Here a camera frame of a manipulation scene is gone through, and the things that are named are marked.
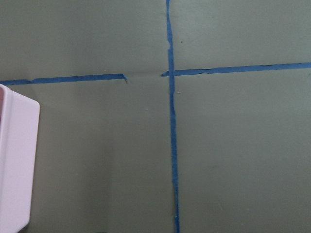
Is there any pink plastic bin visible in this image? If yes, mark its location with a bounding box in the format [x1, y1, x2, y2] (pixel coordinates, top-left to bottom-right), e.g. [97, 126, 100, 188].
[0, 85, 40, 233]

